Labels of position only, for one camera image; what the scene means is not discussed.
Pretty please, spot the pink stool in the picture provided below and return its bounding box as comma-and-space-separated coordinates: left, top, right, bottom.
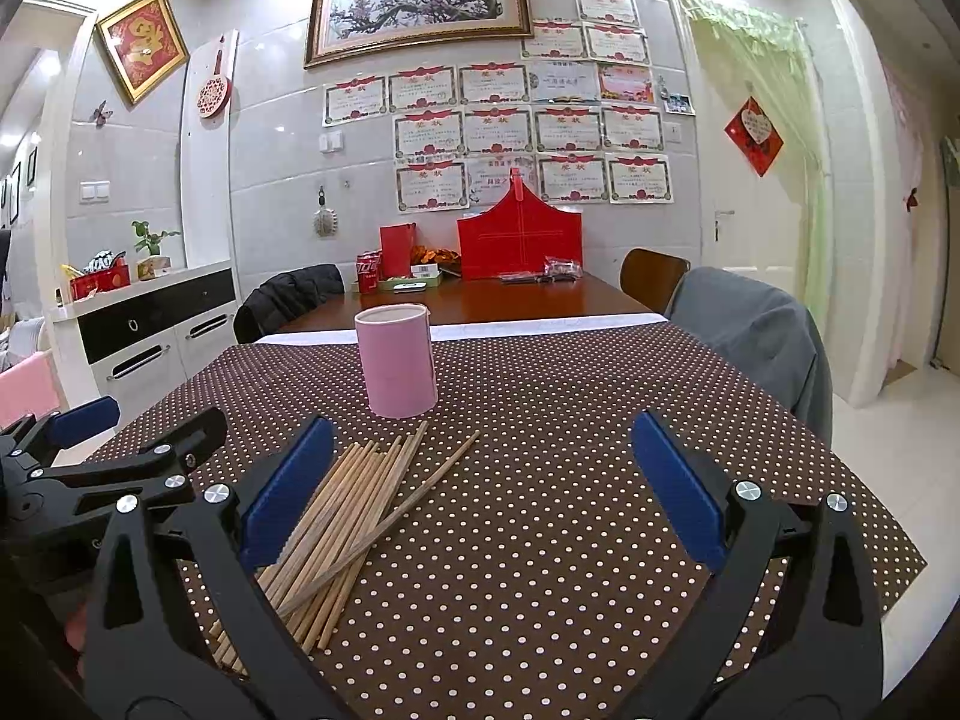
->
0, 351, 64, 427

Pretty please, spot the white black sideboard cabinet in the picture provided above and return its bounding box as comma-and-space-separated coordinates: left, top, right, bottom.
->
47, 260, 239, 424

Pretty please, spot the red box on sideboard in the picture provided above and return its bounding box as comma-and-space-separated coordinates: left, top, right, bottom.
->
70, 257, 132, 301

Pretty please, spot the small green potted plant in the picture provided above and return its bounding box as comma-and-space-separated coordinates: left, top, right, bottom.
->
132, 220, 181, 281

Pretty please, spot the brown polka dot tablecloth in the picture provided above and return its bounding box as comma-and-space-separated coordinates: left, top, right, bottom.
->
101, 322, 924, 718

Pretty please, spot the black jacket on chair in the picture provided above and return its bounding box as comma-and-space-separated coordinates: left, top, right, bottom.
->
233, 263, 345, 343

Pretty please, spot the hanging round brush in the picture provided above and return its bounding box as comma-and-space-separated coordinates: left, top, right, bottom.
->
314, 187, 338, 238

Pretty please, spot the pink cylindrical holder cup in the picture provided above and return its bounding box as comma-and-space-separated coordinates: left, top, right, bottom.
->
355, 304, 438, 419

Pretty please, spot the red cola can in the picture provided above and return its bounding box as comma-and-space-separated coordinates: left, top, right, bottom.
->
356, 250, 382, 294

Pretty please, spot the brown wooden chair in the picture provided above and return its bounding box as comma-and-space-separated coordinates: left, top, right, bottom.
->
620, 249, 690, 314

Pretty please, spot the red gold framed picture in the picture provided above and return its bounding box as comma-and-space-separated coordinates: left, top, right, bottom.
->
94, 0, 189, 106

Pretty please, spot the small red box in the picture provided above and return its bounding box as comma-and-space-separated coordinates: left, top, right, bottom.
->
379, 223, 416, 278

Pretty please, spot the snack packet on table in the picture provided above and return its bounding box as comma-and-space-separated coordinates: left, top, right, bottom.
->
544, 257, 583, 283

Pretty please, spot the red gift bag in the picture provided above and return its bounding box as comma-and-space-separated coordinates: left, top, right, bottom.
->
457, 169, 583, 280

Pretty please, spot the red diamond door decoration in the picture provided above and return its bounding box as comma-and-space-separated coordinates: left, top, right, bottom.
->
724, 98, 784, 177

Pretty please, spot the green curtain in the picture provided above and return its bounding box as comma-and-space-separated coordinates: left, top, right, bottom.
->
679, 0, 835, 328

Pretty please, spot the plum blossom framed painting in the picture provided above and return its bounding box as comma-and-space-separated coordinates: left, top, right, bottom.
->
304, 0, 534, 68

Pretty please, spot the red round wall ornament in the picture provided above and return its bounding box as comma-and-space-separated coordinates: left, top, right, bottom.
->
195, 37, 231, 119

